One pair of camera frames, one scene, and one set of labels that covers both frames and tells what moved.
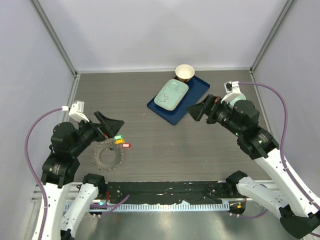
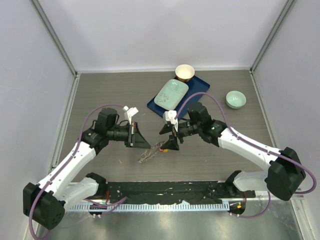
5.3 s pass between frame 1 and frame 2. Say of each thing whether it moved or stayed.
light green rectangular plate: stayed
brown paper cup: stayed
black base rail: stayed
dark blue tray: stayed
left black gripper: moved
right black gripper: moved
